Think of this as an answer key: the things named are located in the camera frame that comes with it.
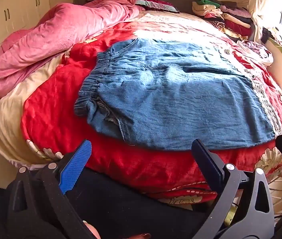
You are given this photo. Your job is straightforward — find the blue denim pants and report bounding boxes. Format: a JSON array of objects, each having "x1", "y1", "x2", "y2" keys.
[{"x1": 74, "y1": 38, "x2": 282, "y2": 151}]

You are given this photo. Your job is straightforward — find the clutter on window sill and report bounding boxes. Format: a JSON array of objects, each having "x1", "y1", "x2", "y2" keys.
[{"x1": 260, "y1": 27, "x2": 282, "y2": 54}]

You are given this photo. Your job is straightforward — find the pile of folded clothes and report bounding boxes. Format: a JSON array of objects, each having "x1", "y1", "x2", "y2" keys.
[{"x1": 192, "y1": 0, "x2": 255, "y2": 42}]

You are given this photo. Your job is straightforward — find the pink quilt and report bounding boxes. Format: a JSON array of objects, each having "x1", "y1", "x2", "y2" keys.
[{"x1": 0, "y1": 0, "x2": 143, "y2": 99}]

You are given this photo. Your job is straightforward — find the patterned pillow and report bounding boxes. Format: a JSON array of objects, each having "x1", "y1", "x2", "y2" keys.
[{"x1": 86, "y1": 0, "x2": 180, "y2": 14}]

